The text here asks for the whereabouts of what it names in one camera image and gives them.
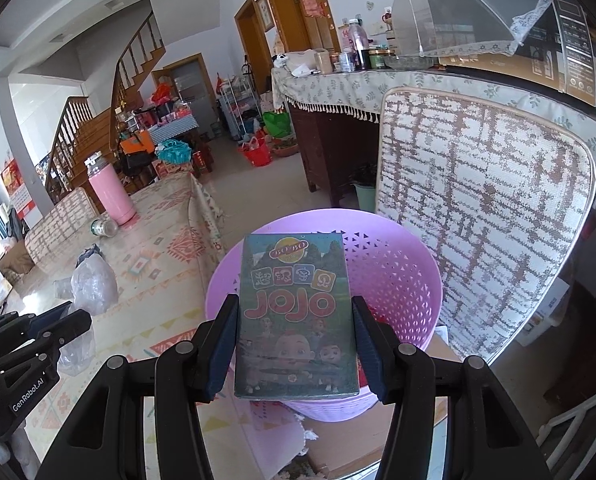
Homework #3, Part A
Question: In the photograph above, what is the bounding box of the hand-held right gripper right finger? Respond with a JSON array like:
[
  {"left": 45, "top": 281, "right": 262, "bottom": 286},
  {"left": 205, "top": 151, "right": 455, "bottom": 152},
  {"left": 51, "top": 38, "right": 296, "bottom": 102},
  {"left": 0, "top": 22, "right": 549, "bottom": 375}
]
[{"left": 352, "top": 296, "right": 549, "bottom": 480}]

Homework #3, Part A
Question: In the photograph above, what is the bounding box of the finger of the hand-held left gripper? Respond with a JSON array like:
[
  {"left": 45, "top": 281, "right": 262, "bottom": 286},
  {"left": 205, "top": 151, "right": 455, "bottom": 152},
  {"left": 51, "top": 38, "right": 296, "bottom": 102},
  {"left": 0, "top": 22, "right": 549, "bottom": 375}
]
[
  {"left": 20, "top": 301, "right": 75, "bottom": 333},
  {"left": 28, "top": 309, "right": 93, "bottom": 357}
]

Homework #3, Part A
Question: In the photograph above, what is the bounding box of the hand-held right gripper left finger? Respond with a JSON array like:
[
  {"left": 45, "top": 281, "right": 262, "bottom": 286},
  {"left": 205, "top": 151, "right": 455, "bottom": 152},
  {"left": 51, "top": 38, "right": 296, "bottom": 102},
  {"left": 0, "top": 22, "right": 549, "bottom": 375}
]
[{"left": 34, "top": 294, "right": 241, "bottom": 480}]

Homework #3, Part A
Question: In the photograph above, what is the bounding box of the purple plastic basket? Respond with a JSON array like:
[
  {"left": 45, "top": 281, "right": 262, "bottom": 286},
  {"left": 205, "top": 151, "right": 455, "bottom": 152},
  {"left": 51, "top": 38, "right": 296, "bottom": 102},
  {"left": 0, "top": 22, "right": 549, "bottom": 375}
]
[{"left": 205, "top": 208, "right": 445, "bottom": 423}]

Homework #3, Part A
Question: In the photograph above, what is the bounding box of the green cartoon card box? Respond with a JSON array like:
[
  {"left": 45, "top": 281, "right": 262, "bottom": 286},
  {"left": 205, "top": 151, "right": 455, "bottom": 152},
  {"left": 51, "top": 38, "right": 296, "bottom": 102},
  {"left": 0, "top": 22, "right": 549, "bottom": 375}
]
[{"left": 234, "top": 232, "right": 361, "bottom": 401}]

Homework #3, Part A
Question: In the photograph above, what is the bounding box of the clear plastic bag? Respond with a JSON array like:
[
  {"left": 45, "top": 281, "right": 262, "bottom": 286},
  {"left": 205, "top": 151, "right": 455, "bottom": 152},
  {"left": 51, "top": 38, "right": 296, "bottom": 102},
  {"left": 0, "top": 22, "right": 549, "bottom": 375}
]
[
  {"left": 54, "top": 330, "right": 97, "bottom": 377},
  {"left": 70, "top": 255, "right": 120, "bottom": 317}
]

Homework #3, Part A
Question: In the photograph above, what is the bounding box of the cardboard box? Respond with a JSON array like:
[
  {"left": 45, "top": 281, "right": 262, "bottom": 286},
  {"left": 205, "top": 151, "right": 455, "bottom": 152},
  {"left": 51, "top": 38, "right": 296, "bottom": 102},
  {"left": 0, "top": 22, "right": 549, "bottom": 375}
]
[{"left": 303, "top": 335, "right": 466, "bottom": 480}]

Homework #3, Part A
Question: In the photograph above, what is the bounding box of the glass jar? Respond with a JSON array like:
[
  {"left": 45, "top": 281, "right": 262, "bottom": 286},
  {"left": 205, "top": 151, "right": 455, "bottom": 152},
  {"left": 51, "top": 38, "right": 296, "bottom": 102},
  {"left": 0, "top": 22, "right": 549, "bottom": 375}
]
[{"left": 90, "top": 217, "right": 120, "bottom": 239}]

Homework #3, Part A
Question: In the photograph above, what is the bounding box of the patterned table cloth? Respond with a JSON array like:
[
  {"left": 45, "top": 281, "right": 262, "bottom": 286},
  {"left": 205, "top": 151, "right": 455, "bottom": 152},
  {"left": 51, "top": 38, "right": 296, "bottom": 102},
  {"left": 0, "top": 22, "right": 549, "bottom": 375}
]
[{"left": 25, "top": 172, "right": 306, "bottom": 480}]

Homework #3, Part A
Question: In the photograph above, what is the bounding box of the pink thermos flask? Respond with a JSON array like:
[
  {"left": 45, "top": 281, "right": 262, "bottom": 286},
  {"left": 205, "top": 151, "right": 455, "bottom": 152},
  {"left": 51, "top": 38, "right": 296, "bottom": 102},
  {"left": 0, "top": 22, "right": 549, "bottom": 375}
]
[{"left": 84, "top": 152, "right": 139, "bottom": 226}]

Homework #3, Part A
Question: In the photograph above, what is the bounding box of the green waste bin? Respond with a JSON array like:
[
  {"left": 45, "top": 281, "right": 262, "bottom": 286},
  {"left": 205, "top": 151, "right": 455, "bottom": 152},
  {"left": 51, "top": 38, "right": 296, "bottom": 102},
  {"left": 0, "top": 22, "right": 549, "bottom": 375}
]
[{"left": 353, "top": 180, "right": 379, "bottom": 214}]

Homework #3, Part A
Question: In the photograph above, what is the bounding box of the patterned seat cushion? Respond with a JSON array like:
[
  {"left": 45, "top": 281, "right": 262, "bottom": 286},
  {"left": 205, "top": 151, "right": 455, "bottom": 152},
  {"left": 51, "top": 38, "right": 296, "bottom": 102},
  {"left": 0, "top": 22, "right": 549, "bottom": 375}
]
[{"left": 375, "top": 86, "right": 596, "bottom": 361}]

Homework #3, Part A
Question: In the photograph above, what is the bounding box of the orange bag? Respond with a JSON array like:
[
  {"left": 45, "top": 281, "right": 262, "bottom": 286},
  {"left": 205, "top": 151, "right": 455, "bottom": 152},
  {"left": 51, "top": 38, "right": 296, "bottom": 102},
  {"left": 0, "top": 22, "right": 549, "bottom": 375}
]
[{"left": 119, "top": 130, "right": 155, "bottom": 156}]

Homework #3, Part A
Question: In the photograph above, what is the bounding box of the wooden staircase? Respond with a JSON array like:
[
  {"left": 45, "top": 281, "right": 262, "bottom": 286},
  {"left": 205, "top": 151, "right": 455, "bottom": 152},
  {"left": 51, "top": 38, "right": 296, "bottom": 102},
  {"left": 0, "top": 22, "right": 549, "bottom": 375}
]
[{"left": 45, "top": 10, "right": 168, "bottom": 204}]

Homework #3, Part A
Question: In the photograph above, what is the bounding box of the red basket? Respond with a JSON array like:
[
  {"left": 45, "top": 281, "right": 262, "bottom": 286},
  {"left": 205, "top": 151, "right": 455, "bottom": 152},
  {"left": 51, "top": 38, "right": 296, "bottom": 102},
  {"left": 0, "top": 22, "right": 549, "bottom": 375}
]
[{"left": 238, "top": 137, "right": 273, "bottom": 167}]

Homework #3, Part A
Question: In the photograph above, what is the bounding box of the dark wooden table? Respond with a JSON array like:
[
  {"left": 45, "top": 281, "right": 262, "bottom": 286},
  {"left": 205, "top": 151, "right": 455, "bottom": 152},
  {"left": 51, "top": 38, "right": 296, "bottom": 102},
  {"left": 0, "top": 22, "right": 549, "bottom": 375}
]
[{"left": 288, "top": 102, "right": 381, "bottom": 209}]

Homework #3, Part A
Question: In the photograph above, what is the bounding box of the teal bag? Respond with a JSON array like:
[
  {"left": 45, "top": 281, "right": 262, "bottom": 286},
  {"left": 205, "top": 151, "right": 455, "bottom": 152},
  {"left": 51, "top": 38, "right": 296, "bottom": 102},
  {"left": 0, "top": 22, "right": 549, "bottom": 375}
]
[{"left": 156, "top": 140, "right": 193, "bottom": 164}]

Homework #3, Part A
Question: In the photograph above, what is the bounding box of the green bag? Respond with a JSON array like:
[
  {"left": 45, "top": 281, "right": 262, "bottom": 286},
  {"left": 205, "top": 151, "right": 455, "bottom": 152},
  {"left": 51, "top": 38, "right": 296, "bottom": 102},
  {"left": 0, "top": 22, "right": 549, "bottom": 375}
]
[{"left": 262, "top": 111, "right": 294, "bottom": 140}]

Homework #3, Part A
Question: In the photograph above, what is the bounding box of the metal shelf rack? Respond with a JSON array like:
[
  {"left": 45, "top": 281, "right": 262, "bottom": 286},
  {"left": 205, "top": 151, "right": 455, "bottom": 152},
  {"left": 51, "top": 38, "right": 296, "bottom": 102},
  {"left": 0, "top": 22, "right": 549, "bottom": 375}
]
[{"left": 222, "top": 72, "right": 264, "bottom": 141}]

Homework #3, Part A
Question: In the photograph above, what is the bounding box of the leaf print tablecloth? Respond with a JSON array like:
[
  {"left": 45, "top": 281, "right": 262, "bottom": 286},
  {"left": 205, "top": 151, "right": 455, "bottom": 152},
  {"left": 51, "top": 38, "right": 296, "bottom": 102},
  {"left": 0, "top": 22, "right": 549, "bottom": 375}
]
[{"left": 270, "top": 65, "right": 596, "bottom": 211}]

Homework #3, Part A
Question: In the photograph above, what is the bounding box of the white mesh food cover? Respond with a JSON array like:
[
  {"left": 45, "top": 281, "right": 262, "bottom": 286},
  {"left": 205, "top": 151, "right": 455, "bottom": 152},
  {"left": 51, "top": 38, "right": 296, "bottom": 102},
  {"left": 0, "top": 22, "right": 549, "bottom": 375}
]
[{"left": 390, "top": 0, "right": 576, "bottom": 59}]

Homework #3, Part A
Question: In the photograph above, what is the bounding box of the red wall calendar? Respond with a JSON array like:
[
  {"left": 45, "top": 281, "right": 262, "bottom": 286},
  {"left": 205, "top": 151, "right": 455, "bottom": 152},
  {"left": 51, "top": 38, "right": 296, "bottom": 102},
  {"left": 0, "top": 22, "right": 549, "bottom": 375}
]
[{"left": 0, "top": 157, "right": 31, "bottom": 219}]

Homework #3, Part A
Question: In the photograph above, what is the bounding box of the white metal frame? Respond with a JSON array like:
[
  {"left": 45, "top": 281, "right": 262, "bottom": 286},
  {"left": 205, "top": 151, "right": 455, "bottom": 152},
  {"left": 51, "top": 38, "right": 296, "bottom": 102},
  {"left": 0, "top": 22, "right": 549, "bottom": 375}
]
[{"left": 535, "top": 400, "right": 596, "bottom": 472}]

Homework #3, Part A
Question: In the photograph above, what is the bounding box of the wooden door frame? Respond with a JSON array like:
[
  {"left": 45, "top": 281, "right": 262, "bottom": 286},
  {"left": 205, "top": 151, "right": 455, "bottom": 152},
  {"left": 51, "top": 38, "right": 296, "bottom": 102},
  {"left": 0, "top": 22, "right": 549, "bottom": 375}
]
[{"left": 263, "top": 0, "right": 341, "bottom": 57}]

